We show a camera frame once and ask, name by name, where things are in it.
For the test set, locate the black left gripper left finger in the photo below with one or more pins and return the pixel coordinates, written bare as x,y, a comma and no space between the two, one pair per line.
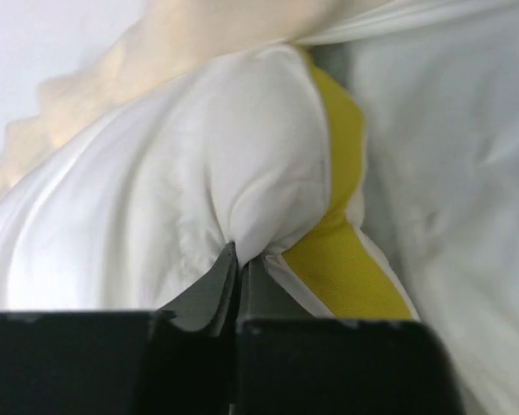
174,360

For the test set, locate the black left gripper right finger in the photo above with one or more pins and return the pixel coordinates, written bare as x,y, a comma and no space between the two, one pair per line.
289,362

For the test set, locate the white pillowcase with cream ruffle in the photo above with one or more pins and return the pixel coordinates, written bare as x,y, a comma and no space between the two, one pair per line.
437,83

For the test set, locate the white pillow with yellow band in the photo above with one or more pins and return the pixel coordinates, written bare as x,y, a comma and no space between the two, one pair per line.
261,149

